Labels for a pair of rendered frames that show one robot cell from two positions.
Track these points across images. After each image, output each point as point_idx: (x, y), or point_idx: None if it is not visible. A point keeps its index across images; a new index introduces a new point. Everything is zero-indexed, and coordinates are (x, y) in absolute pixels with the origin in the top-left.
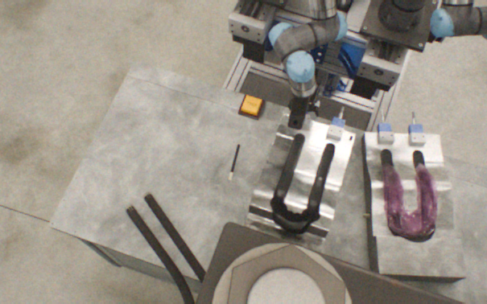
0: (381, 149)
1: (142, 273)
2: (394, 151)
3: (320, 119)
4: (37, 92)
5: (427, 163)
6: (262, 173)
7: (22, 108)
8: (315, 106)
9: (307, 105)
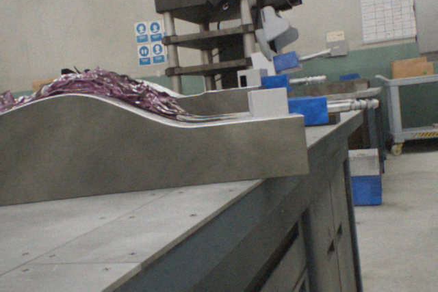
0: (235, 114)
1: None
2: (228, 116)
3: (321, 135)
4: (413, 287)
5: (187, 123)
6: (172, 91)
7: (381, 284)
8: None
9: None
